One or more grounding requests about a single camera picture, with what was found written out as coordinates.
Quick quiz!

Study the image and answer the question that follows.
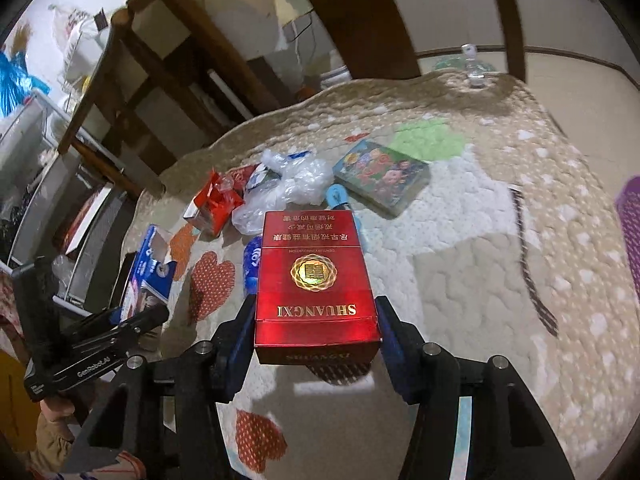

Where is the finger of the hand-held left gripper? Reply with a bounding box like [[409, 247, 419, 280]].
[[65, 307, 124, 337], [102, 304, 171, 347]]

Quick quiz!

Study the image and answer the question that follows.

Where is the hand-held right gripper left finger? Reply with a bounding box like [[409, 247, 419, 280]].
[[62, 295, 258, 480]]

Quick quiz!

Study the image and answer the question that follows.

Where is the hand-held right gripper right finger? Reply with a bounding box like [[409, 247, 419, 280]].
[[375, 295, 576, 480]]

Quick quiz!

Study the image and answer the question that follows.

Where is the blue white carton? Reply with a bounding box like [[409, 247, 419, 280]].
[[116, 225, 179, 322]]

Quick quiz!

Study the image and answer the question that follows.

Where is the blue packet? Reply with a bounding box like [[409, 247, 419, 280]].
[[242, 235, 265, 302]]

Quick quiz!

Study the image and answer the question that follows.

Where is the red cigarette box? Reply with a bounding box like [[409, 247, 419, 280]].
[[254, 210, 384, 366]]

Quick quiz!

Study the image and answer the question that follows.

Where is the purple plastic basket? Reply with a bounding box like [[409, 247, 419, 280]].
[[614, 175, 640, 311]]

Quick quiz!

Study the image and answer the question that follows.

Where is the person's left hand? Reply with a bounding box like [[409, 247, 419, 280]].
[[40, 394, 77, 428]]

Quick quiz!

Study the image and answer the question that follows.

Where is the quilted printed mat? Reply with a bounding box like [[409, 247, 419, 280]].
[[112, 67, 640, 480]]

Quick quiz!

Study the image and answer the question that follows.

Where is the red white box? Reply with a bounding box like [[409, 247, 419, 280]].
[[64, 184, 115, 257]]

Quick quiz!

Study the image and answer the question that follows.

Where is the red crumpled packet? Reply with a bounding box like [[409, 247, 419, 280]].
[[182, 169, 247, 237]]

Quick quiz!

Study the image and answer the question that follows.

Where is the blue white wrapper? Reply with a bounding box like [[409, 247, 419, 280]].
[[245, 162, 281, 194]]

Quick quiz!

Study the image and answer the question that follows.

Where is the cartoon printed box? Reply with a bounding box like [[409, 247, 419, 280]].
[[332, 140, 432, 218]]

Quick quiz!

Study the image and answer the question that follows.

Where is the blue plastic bag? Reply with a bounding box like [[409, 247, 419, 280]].
[[0, 50, 52, 117]]

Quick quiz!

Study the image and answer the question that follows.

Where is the wooden chair with rungs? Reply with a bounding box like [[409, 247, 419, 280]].
[[57, 0, 283, 197]]

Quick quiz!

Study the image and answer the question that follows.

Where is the white plastic bag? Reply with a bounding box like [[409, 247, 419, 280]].
[[49, 4, 112, 82]]

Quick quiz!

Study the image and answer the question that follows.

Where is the pale green plastic pack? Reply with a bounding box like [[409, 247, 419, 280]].
[[433, 57, 497, 75]]

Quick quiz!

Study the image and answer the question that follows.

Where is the clear plastic bottle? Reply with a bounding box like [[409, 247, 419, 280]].
[[460, 44, 489, 89]]

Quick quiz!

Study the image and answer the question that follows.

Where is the wooden chair with round cutout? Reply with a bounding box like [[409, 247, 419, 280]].
[[285, 0, 527, 82]]

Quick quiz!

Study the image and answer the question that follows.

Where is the white appliance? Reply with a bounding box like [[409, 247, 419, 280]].
[[199, 0, 287, 63]]

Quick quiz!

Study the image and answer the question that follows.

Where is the metal wire rack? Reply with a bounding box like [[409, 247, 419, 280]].
[[0, 94, 126, 307]]

